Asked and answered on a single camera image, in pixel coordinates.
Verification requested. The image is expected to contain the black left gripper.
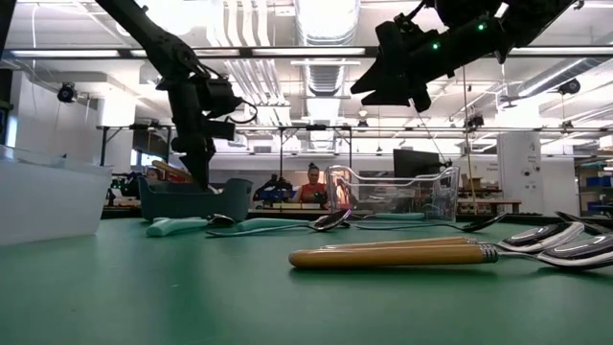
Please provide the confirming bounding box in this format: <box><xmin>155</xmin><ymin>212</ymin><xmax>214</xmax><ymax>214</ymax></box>
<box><xmin>167</xmin><ymin>79</ymin><xmax>236</xmax><ymax>189</ymax></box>

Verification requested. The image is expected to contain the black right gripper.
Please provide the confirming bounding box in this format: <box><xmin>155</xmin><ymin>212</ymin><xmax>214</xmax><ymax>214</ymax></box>
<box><xmin>350</xmin><ymin>16</ymin><xmax>504</xmax><ymax>112</ymax></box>

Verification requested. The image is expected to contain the blue-handled dark spoon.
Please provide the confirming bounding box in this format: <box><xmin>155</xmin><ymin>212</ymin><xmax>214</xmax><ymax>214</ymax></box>
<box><xmin>204</xmin><ymin>208</ymin><xmax>353</xmax><ymax>239</ymax></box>
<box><xmin>354</xmin><ymin>212</ymin><xmax>509</xmax><ymax>235</ymax></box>

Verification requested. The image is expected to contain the gray-blue plastic bin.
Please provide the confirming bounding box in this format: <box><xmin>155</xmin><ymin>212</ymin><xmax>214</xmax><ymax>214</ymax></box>
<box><xmin>137</xmin><ymin>176</ymin><xmax>254</xmax><ymax>222</ymax></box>

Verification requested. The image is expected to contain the person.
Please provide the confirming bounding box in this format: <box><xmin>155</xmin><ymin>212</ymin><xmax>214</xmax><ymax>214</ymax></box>
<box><xmin>291</xmin><ymin>161</ymin><xmax>332</xmax><ymax>205</ymax></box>
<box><xmin>143</xmin><ymin>166</ymin><xmax>167</xmax><ymax>184</ymax></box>

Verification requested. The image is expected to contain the black monitor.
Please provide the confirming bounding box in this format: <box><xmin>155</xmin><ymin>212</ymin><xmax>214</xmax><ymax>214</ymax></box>
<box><xmin>392</xmin><ymin>148</ymin><xmax>443</xmax><ymax>178</ymax></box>

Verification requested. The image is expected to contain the clear plastic bin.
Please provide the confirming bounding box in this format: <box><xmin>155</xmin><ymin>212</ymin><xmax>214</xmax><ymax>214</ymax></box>
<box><xmin>325</xmin><ymin>165</ymin><xmax>461</xmax><ymax>222</ymax></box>

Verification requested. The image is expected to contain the green table mat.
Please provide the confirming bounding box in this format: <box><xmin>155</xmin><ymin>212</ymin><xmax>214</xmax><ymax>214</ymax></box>
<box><xmin>0</xmin><ymin>213</ymin><xmax>613</xmax><ymax>345</ymax></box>

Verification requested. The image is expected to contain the frosted white plastic bin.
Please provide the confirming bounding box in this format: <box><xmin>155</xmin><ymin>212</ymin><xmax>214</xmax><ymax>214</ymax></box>
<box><xmin>0</xmin><ymin>143</ymin><xmax>115</xmax><ymax>246</ymax></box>

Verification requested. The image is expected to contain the wooden background table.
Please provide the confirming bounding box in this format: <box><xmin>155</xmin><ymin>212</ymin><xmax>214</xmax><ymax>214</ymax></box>
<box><xmin>459</xmin><ymin>198</ymin><xmax>523</xmax><ymax>216</ymax></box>

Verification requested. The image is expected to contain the shelf with blue bins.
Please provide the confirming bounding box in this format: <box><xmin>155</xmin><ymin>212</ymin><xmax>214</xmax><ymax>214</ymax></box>
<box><xmin>574</xmin><ymin>157</ymin><xmax>613</xmax><ymax>218</ymax></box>

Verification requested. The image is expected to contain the black wall screen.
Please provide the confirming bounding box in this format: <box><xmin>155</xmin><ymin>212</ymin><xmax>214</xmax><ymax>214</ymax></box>
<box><xmin>131</xmin><ymin>125</ymin><xmax>172</xmax><ymax>162</ymax></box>

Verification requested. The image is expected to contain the silver ventilation duct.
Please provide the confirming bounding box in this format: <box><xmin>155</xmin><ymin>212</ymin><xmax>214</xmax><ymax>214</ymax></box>
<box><xmin>294</xmin><ymin>0</ymin><xmax>363</xmax><ymax>152</ymax></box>

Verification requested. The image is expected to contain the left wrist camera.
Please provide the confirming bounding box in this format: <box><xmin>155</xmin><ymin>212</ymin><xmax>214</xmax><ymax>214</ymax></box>
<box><xmin>204</xmin><ymin>78</ymin><xmax>244</xmax><ymax>115</ymax></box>

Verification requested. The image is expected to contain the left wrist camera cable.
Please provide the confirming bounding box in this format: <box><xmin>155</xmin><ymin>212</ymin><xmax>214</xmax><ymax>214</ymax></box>
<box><xmin>189</xmin><ymin>59</ymin><xmax>260</xmax><ymax>126</ymax></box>

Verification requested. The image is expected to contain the black background rack frame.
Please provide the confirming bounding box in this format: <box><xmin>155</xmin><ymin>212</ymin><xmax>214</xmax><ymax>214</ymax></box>
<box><xmin>95</xmin><ymin>122</ymin><xmax>355</xmax><ymax>212</ymax></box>

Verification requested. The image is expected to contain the black ceiling camera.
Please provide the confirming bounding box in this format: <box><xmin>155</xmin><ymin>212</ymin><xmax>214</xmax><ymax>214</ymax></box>
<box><xmin>56</xmin><ymin>81</ymin><xmax>79</xmax><ymax>104</ymax></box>
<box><xmin>557</xmin><ymin>77</ymin><xmax>582</xmax><ymax>96</ymax></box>
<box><xmin>463</xmin><ymin>110</ymin><xmax>486</xmax><ymax>133</ymax></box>

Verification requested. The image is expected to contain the thin hanging cable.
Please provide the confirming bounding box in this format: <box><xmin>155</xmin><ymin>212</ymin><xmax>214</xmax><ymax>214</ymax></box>
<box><xmin>459</xmin><ymin>65</ymin><xmax>480</xmax><ymax>212</ymax></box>

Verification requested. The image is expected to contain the black overhead frame beam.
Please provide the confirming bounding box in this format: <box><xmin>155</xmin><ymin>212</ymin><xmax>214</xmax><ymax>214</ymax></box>
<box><xmin>0</xmin><ymin>45</ymin><xmax>613</xmax><ymax>61</ymax></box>

